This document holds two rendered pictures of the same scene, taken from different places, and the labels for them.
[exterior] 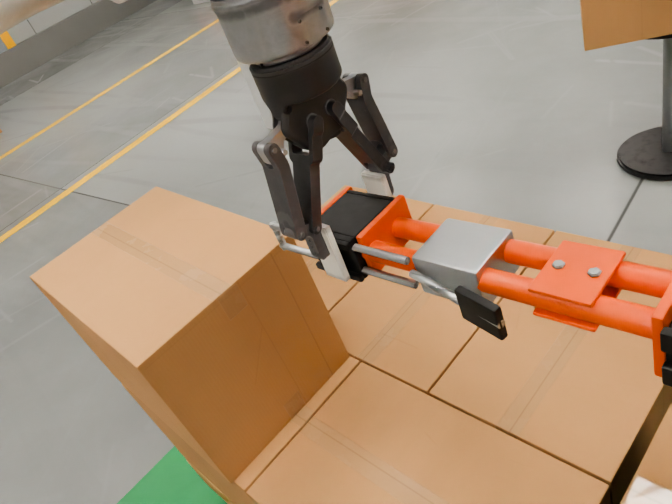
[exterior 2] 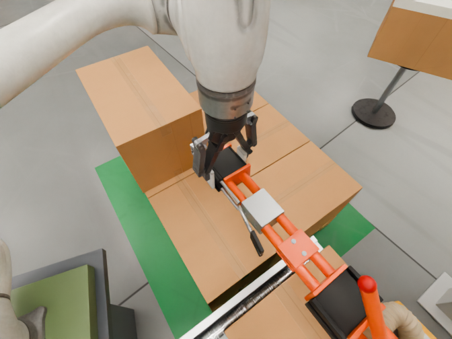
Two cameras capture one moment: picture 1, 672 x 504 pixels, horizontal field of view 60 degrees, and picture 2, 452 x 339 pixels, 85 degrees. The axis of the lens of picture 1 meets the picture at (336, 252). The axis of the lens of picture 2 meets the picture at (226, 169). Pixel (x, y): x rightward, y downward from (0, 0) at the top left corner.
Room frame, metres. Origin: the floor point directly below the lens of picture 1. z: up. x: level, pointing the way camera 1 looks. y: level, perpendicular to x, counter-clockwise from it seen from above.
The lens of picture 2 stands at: (0.18, -0.02, 1.73)
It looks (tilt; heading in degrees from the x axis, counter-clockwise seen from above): 57 degrees down; 359
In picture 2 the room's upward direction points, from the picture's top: straight up
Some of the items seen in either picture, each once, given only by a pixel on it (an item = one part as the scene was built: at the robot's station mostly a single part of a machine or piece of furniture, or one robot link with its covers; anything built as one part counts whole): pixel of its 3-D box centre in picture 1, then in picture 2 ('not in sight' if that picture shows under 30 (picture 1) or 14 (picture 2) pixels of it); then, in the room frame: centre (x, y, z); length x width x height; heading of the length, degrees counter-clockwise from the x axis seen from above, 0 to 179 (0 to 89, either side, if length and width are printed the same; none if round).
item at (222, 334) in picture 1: (189, 316); (145, 118); (1.17, 0.40, 0.74); 0.60 x 0.40 x 0.40; 32
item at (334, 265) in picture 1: (328, 251); (210, 176); (0.48, 0.01, 1.24); 0.03 x 0.01 x 0.07; 33
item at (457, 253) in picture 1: (465, 262); (261, 210); (0.40, -0.11, 1.23); 0.07 x 0.07 x 0.04; 34
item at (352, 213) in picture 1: (360, 228); (227, 166); (0.51, -0.03, 1.23); 0.08 x 0.07 x 0.05; 34
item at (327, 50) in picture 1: (306, 95); (226, 122); (0.50, -0.03, 1.39); 0.08 x 0.07 x 0.09; 123
